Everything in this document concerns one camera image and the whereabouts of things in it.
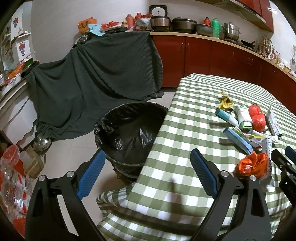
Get white foil package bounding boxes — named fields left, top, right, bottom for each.
left=266, top=106, right=283, bottom=137

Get orange plastic bag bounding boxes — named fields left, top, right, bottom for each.
left=235, top=151, right=268, bottom=179

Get red plastic bag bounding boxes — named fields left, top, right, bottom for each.
left=248, top=103, right=266, bottom=133

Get light blue tube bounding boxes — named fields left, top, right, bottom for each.
left=215, top=108, right=239, bottom=127

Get yellow wrapper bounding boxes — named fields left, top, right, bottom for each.
left=218, top=90, right=234, bottom=111

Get black lined trash bin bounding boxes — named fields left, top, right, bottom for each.
left=94, top=102, right=168, bottom=184

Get red kitchen cabinets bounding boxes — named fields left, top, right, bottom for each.
left=152, top=33, right=295, bottom=113

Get green checkered tablecloth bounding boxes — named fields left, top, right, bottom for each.
left=97, top=74, right=295, bottom=240

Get wooden box on floor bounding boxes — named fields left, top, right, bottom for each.
left=20, top=146, right=44, bottom=179

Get steel kettle on floor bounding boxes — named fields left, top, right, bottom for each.
left=33, top=134, right=52, bottom=155

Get clear plastic bottles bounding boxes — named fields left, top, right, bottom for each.
left=1, top=145, right=32, bottom=237

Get dark green draped cloth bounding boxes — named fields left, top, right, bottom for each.
left=27, top=32, right=163, bottom=140

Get spice bottle rack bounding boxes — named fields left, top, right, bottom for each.
left=256, top=35, right=274, bottom=58

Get black wok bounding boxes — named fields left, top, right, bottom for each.
left=241, top=40, right=255, bottom=49

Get steel steamer pot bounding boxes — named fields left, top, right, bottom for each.
left=223, top=22, right=240, bottom=41

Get grey metal bowl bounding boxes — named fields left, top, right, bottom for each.
left=196, top=24, right=213, bottom=37

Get green thermos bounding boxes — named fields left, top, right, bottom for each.
left=212, top=18, right=222, bottom=39

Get orange paper bag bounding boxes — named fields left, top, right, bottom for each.
left=77, top=17, right=97, bottom=34

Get black lidded pot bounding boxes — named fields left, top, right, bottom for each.
left=171, top=17, right=197, bottom=34

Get red thermos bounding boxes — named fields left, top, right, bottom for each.
left=203, top=17, right=211, bottom=26

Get steel rice cooker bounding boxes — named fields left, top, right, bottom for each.
left=149, top=5, right=171, bottom=32

